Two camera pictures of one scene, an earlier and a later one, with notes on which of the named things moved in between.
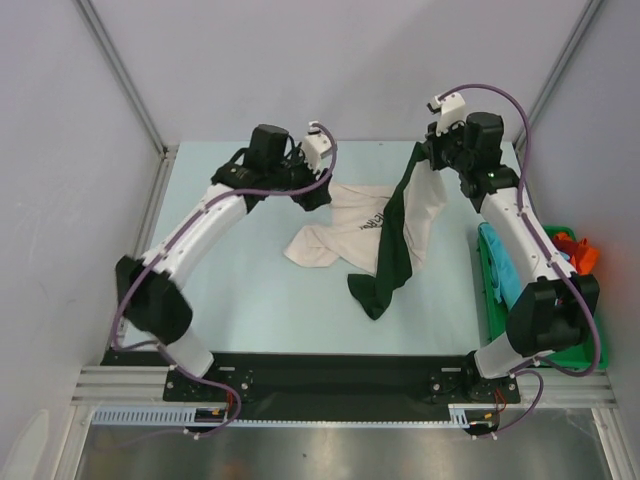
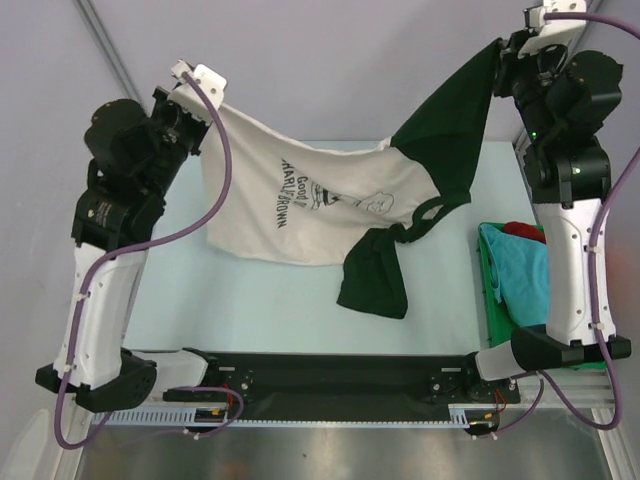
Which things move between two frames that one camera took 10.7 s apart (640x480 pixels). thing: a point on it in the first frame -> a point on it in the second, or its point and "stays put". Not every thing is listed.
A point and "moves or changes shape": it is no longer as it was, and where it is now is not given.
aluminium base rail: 146,384 stays put
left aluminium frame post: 92,16 stays put
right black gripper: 437,153 -> 513,57
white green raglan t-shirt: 382,229 moves or changes shape
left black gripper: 315,197 -> 162,104
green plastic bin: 496,317 stays put
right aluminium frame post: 558,66 stays put
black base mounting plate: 330,386 stays put
